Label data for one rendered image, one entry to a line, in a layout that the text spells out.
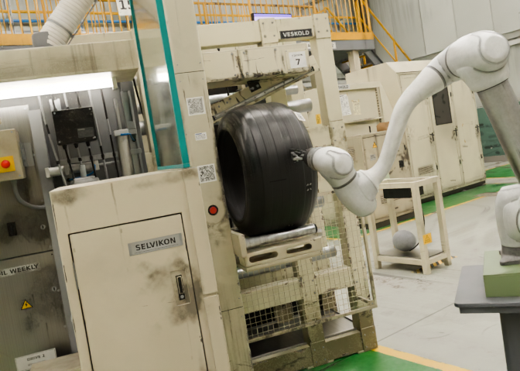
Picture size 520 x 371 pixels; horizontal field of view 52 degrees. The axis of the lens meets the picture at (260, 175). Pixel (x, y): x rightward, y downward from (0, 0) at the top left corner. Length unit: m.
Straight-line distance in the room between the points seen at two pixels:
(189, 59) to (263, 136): 0.47
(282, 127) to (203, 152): 0.36
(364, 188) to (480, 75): 0.51
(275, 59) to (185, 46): 0.57
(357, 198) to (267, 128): 0.55
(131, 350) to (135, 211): 0.38
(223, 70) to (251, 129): 0.52
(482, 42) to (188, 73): 1.17
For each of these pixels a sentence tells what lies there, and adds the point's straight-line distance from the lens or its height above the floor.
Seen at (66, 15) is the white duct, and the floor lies 2.01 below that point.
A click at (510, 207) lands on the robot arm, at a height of 0.94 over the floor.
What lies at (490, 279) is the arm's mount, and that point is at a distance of 2.06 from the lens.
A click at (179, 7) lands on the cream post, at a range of 2.38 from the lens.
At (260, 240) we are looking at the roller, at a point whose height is 0.90.
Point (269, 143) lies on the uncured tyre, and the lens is 2.17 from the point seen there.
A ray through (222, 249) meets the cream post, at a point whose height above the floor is 0.88.
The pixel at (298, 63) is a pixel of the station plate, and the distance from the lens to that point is 2.76.
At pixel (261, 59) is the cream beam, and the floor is 1.72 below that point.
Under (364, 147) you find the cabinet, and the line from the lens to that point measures 7.02.
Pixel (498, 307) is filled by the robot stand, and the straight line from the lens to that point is 2.04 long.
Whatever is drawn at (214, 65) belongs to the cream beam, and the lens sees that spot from 2.62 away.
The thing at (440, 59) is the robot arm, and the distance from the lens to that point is 1.97.
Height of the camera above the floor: 1.29
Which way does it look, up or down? 3 degrees down
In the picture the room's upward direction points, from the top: 9 degrees counter-clockwise
